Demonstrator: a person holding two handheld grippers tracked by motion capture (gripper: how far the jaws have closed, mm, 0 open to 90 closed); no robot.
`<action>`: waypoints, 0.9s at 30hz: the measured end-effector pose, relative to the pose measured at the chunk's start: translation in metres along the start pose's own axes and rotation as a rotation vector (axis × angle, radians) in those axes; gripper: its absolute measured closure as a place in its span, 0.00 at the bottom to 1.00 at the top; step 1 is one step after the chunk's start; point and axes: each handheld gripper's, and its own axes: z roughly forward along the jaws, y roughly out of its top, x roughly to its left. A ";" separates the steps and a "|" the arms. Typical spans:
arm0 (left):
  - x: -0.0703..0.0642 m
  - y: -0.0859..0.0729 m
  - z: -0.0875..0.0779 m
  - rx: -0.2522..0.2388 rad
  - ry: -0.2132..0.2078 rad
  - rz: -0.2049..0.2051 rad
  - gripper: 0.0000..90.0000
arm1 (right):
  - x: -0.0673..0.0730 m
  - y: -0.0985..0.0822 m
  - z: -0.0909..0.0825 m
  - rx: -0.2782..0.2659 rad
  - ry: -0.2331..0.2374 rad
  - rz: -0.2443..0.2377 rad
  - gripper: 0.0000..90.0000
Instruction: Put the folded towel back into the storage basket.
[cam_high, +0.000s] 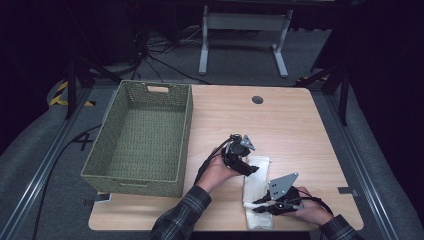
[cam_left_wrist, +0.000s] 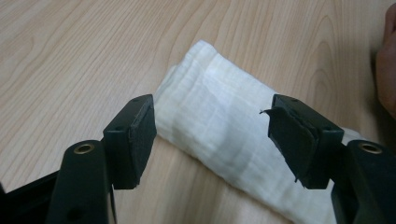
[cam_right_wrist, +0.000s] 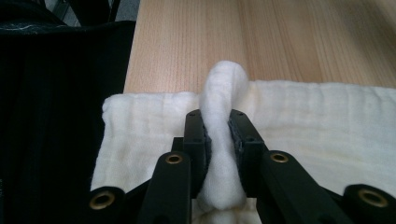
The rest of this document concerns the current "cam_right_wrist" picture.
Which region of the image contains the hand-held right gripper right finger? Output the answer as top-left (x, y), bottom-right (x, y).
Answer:
top-left (228, 108), bottom-right (269, 199)

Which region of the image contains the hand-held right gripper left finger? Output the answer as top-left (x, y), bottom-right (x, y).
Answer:
top-left (172, 108), bottom-right (213, 200)

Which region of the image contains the white cloth with brown print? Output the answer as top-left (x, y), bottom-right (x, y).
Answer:
top-left (90, 60), bottom-right (396, 224)

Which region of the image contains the dark cloth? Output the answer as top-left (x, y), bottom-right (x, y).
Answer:
top-left (0, 0), bottom-right (137, 224)

